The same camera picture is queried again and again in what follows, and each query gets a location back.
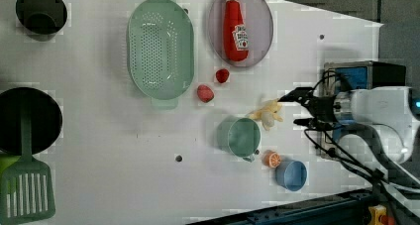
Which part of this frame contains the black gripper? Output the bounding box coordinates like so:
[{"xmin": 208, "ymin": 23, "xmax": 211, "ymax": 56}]
[{"xmin": 278, "ymin": 87, "xmax": 337, "ymax": 130}]

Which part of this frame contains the peeled plush banana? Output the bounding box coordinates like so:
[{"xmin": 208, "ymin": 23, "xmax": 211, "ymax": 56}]
[{"xmin": 249, "ymin": 99, "xmax": 283, "ymax": 131}]

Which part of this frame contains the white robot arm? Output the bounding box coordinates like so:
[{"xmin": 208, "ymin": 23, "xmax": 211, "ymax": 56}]
[{"xmin": 280, "ymin": 86, "xmax": 419, "ymax": 200}]

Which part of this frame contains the orange slice toy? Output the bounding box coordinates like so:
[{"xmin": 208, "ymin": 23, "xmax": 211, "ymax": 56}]
[{"xmin": 263, "ymin": 151, "xmax": 281, "ymax": 169}]

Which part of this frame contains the blue bowl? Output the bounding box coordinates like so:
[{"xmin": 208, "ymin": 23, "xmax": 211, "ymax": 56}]
[{"xmin": 275, "ymin": 161, "xmax": 307, "ymax": 191}]

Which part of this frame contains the green mug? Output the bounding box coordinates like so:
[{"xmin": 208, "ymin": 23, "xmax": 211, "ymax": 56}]
[{"xmin": 216, "ymin": 116, "xmax": 262, "ymax": 163}]

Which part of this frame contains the red strawberry toy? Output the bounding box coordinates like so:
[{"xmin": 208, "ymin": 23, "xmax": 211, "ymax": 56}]
[{"xmin": 216, "ymin": 68, "xmax": 230, "ymax": 83}]

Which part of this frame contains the pink round plate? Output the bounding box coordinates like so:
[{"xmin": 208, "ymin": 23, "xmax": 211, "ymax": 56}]
[{"xmin": 207, "ymin": 0, "xmax": 273, "ymax": 67}]

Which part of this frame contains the red ketchup bottle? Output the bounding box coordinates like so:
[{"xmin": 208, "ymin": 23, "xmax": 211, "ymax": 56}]
[{"xmin": 223, "ymin": 0, "xmax": 249, "ymax": 61}]

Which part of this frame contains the green oval colander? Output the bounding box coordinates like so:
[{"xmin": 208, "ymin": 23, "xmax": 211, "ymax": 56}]
[{"xmin": 127, "ymin": 0, "xmax": 194, "ymax": 110}]

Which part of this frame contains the black round pan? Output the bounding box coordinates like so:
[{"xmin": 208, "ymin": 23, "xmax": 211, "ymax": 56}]
[{"xmin": 0, "ymin": 87, "xmax": 62, "ymax": 156}]

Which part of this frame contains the black round cup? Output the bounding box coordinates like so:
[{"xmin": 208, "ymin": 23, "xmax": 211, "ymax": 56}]
[{"xmin": 15, "ymin": 0, "xmax": 67, "ymax": 35}]

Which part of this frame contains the green slotted spatula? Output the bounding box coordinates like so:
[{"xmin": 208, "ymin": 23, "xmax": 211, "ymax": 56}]
[{"xmin": 1, "ymin": 118, "xmax": 55, "ymax": 225}]

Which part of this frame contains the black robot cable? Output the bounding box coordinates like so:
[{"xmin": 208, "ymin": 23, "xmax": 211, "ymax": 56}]
[{"xmin": 303, "ymin": 128, "xmax": 420, "ymax": 199}]

